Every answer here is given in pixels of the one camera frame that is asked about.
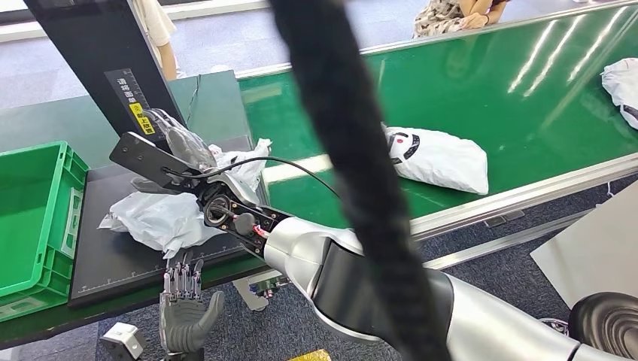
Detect green plastic crate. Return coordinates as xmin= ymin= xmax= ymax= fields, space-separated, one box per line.
xmin=0 ymin=141 xmax=91 ymax=323

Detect dark right wrist plate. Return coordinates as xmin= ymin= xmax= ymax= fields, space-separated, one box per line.
xmin=109 ymin=132 xmax=202 ymax=193

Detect yellow floor object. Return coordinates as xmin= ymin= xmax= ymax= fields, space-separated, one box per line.
xmin=287 ymin=348 xmax=333 ymax=361

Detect white bag black logo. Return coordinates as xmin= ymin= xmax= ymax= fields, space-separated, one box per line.
xmin=382 ymin=124 xmax=490 ymax=196

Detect white flat panel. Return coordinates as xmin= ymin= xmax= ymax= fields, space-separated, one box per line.
xmin=529 ymin=180 xmax=638 ymax=309

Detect black scanner base plate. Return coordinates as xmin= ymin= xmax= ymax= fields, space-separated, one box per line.
xmin=68 ymin=135 xmax=270 ymax=309

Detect black yellow column label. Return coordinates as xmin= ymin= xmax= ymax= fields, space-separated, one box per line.
xmin=103 ymin=68 xmax=158 ymax=136

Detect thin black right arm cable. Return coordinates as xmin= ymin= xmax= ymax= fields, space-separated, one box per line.
xmin=164 ymin=156 xmax=340 ymax=198

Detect white bag red black print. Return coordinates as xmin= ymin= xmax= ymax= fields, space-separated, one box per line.
xmin=600 ymin=57 xmax=638 ymax=131

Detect black stool chrome base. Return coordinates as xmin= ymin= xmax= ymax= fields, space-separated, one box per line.
xmin=538 ymin=291 xmax=638 ymax=361

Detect thick black braided cable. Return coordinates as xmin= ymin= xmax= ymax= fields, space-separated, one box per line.
xmin=269 ymin=0 xmax=452 ymax=361

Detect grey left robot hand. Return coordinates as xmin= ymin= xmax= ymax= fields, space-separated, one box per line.
xmin=159 ymin=249 xmax=226 ymax=356

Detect black scanner column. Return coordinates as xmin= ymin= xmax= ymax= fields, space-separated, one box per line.
xmin=22 ymin=0 xmax=188 ymax=150

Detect green conveyor with aluminium frame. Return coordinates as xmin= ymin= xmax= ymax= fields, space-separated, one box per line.
xmin=234 ymin=0 xmax=638 ymax=312

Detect thin black table cable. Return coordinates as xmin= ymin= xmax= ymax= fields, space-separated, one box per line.
xmin=187 ymin=74 xmax=202 ymax=126

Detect white courier bag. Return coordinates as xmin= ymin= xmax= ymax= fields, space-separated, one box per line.
xmin=99 ymin=138 xmax=272 ymax=260

